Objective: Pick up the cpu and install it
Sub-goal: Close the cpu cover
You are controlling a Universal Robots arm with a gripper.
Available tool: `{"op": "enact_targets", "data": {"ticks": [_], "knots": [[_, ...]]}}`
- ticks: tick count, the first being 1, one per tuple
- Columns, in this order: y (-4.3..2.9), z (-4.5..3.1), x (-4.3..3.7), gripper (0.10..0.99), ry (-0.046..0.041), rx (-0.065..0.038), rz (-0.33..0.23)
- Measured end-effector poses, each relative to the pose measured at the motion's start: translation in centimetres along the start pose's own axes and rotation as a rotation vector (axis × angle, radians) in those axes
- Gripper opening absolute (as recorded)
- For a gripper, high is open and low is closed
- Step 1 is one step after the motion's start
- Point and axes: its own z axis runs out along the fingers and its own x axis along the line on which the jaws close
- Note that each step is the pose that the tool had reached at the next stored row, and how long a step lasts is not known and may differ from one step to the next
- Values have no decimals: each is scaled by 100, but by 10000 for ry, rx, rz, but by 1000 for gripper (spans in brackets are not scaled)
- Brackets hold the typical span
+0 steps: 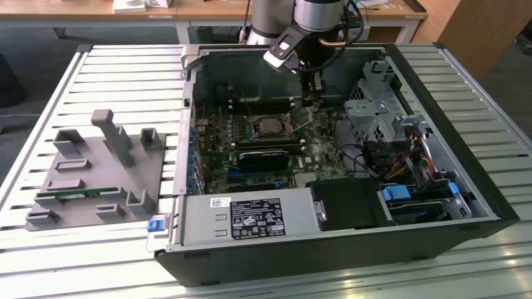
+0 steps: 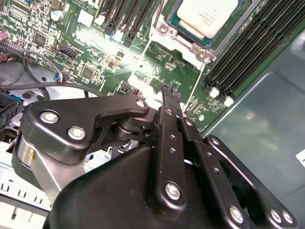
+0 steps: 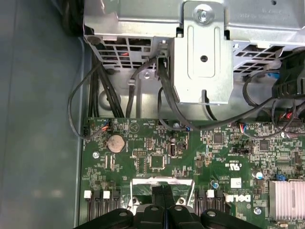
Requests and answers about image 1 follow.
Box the thin wire locking lever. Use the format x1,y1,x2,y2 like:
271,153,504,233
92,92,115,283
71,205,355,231
240,92,256,121

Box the silver CPU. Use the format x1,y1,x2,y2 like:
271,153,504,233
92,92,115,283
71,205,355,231
253,118,288,135

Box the CPU socket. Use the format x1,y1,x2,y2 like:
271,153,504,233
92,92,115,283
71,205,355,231
248,114,295,141

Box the black RAM slot bank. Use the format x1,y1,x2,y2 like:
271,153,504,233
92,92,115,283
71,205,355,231
231,96,295,115

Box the metal drive cage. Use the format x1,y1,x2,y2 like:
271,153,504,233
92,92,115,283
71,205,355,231
343,60,433,144

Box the wooden desk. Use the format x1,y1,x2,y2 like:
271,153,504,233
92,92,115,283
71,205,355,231
173,0,429,44
0,0,180,40

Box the white papers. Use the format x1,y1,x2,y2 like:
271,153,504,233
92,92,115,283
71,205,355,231
359,0,407,10

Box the green box under desk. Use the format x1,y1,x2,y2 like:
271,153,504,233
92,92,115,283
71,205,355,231
195,26,217,44

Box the installed black RAM sticks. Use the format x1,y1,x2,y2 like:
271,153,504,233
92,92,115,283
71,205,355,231
235,139,303,153

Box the green motherboard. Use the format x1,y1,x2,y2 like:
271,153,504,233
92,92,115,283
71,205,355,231
193,99,363,194

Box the black graphics card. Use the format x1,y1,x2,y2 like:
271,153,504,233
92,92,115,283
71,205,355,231
232,149,291,174

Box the silver chipset heatsink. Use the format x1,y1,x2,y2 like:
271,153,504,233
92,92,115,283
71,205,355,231
292,174,317,187

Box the wooden cabinet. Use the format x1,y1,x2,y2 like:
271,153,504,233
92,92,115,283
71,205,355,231
411,0,532,82

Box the black plastic shroud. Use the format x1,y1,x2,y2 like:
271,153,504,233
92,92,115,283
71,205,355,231
309,179,395,232

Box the blue disk carrier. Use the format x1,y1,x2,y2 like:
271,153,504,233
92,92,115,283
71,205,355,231
380,185,412,203

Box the black hard disk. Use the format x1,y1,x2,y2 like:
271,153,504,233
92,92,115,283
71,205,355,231
385,199,445,225

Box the silver power supply unit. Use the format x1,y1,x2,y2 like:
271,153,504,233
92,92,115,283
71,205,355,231
168,192,324,250

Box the grey parts rack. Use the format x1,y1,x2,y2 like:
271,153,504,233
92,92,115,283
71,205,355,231
23,108,176,233

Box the black open PC case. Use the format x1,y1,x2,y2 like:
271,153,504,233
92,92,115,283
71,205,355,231
153,42,523,288

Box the green RAM stick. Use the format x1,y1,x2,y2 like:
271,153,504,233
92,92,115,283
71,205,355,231
36,186,120,200

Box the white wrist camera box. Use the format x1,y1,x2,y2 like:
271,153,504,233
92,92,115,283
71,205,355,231
263,40,301,74

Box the black robot cable hose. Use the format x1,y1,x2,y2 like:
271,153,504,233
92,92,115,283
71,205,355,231
317,0,371,71

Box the black internal cables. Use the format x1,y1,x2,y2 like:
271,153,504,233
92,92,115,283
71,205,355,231
339,141,383,181

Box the coloured wire bundle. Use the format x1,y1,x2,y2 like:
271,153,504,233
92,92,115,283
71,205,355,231
384,133,437,187

